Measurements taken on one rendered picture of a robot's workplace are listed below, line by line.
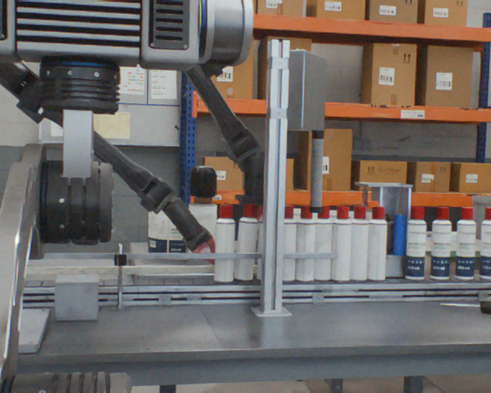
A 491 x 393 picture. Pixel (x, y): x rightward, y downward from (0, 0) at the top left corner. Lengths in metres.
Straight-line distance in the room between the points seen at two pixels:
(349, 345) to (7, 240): 0.83
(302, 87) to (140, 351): 0.73
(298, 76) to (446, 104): 4.47
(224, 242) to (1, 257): 1.01
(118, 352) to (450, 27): 5.03
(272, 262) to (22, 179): 0.86
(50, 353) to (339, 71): 5.44
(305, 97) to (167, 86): 4.48
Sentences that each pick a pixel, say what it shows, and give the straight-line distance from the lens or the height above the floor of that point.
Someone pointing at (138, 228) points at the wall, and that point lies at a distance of 6.33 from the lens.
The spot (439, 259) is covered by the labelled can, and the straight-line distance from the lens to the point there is 2.07.
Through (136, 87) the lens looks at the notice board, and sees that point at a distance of 6.17.
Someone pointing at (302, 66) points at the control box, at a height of 1.43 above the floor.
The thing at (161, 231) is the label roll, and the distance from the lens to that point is 2.28.
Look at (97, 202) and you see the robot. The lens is 1.22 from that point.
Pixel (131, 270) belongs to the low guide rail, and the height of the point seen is 0.91.
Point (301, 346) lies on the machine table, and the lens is 1.51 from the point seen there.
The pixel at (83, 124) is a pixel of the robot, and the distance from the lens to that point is 1.22.
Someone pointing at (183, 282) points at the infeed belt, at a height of 0.88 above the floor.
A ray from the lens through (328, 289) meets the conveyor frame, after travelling 1.93.
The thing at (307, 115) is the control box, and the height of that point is 1.32.
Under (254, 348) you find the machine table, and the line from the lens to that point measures 1.48.
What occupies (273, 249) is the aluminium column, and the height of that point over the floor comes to 0.99.
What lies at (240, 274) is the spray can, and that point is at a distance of 1.91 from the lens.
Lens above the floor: 1.23
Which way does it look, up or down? 4 degrees down
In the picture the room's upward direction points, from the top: 2 degrees clockwise
